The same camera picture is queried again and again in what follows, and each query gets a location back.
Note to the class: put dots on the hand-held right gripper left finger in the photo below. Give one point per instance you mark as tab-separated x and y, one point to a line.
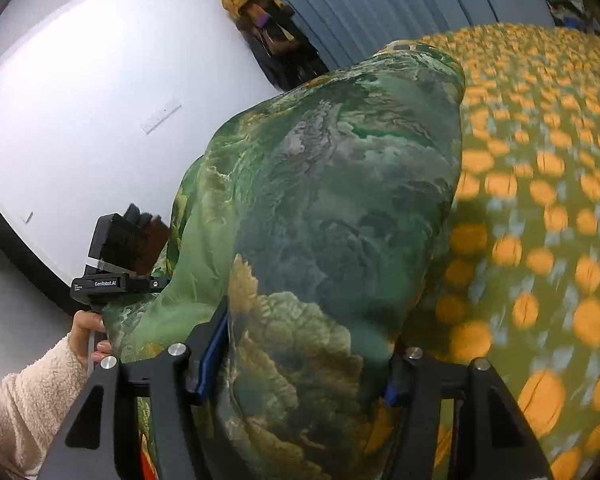
212	355

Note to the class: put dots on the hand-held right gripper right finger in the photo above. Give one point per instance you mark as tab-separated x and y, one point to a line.
391	394

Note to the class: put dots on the green landscape print garment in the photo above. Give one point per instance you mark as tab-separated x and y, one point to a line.
320	200

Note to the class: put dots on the person's left forearm cream sleeve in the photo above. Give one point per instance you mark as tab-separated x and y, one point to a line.
25	410

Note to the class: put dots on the pile of clothes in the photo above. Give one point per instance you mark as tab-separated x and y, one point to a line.
567	5

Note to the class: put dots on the person's left hand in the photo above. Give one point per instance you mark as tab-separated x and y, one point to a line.
82	332

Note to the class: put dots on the person's orange fleece clothing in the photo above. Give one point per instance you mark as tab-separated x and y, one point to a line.
147	460

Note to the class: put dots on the orange floral green blanket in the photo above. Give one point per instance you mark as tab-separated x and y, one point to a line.
545	200

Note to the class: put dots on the brown hanging hooded coat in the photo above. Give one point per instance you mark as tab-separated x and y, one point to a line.
275	35

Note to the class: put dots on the blue curtain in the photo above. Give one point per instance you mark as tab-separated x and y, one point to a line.
380	5

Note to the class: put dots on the white wall plate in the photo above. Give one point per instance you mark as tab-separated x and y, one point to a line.
161	117

